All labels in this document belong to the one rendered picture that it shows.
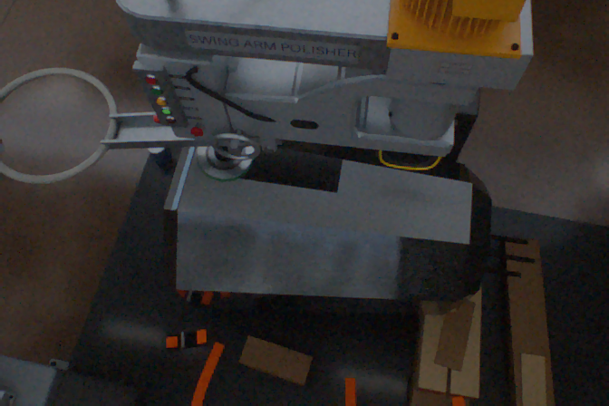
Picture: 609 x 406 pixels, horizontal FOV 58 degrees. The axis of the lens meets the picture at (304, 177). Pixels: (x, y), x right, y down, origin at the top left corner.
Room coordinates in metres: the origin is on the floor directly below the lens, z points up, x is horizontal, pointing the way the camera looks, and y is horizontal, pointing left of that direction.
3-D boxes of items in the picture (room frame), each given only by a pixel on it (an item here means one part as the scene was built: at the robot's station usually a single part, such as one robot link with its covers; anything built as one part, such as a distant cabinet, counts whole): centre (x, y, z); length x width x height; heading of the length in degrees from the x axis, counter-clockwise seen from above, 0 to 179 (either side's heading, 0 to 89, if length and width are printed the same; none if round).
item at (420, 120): (0.85, -0.36, 1.32); 0.19 x 0.19 x 0.20
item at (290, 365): (0.33, 0.18, 0.07); 0.30 x 0.12 x 0.12; 68
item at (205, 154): (0.99, 0.29, 0.82); 0.21 x 0.21 x 0.01
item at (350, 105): (0.89, -0.09, 1.28); 0.74 x 0.23 x 0.49; 78
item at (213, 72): (0.97, 0.21, 1.30); 0.36 x 0.22 x 0.45; 78
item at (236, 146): (0.85, 0.19, 1.18); 0.15 x 0.10 x 0.15; 78
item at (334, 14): (0.92, -0.06, 1.60); 0.96 x 0.25 x 0.17; 78
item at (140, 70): (0.89, 0.38, 1.35); 0.08 x 0.03 x 0.28; 78
